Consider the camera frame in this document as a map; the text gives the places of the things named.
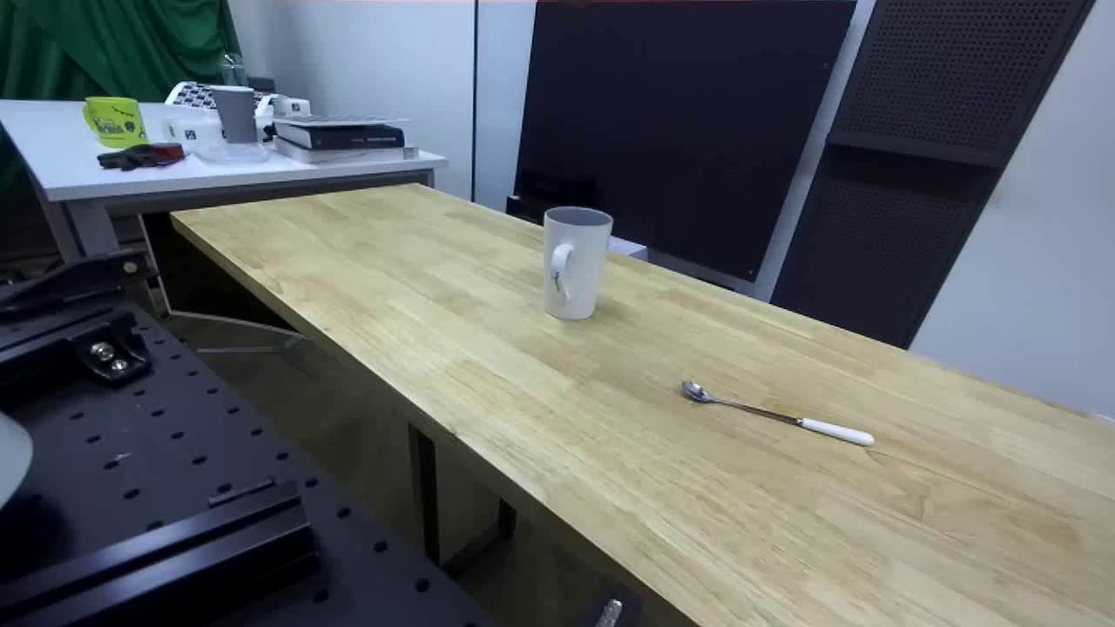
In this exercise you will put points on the white patterned box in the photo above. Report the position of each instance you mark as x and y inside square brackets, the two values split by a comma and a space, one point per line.
[191, 104]

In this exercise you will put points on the black clamp bracket with bolts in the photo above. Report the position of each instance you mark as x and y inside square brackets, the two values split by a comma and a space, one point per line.
[112, 354]

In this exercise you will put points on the dark red small object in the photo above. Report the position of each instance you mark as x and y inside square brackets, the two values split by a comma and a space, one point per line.
[140, 156]

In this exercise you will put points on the grey cup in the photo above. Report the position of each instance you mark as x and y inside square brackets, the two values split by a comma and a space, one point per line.
[238, 113]

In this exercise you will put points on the white ceramic mug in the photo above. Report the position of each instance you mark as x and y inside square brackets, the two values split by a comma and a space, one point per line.
[577, 271]

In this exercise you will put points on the large black panel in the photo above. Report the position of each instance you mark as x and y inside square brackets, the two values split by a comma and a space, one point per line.
[683, 118]

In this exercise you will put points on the narrow dark panel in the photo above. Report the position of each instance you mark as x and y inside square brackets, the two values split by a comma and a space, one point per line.
[929, 162]

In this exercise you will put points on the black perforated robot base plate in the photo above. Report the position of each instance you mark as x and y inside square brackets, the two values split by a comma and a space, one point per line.
[175, 488]

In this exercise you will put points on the checkered cover book dark spine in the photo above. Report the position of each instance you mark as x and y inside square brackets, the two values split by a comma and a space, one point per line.
[340, 133]

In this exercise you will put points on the green cloth backdrop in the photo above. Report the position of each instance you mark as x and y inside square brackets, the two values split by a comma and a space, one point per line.
[104, 48]

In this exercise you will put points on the white side table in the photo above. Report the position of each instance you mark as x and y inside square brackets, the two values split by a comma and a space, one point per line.
[72, 162]

